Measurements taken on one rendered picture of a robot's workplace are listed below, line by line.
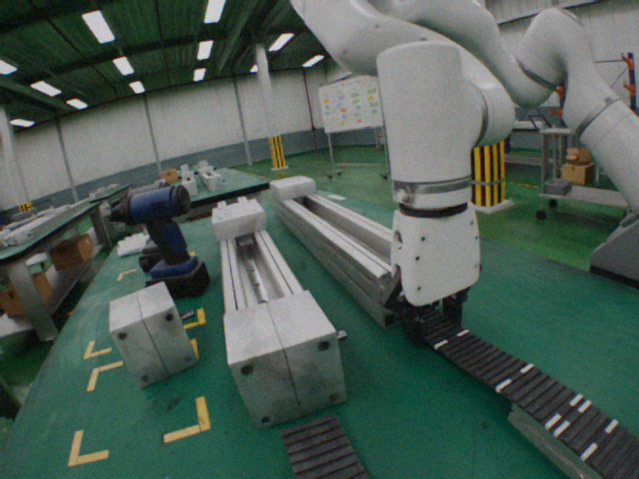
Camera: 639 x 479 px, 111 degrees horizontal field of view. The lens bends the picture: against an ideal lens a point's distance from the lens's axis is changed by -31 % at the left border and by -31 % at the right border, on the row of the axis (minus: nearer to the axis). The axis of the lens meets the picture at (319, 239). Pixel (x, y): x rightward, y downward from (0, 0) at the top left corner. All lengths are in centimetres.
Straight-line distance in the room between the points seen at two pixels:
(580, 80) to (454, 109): 42
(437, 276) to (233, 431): 27
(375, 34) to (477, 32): 33
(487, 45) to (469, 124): 40
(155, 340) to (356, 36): 45
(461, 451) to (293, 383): 17
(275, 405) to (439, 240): 23
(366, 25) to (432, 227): 25
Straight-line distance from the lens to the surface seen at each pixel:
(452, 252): 34
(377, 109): 588
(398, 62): 30
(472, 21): 69
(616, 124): 67
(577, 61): 70
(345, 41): 40
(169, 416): 41
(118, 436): 42
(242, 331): 32
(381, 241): 53
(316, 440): 28
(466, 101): 32
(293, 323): 31
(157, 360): 45
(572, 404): 32
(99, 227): 467
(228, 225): 65
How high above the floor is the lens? 105
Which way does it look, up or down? 20 degrees down
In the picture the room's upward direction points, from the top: 10 degrees counter-clockwise
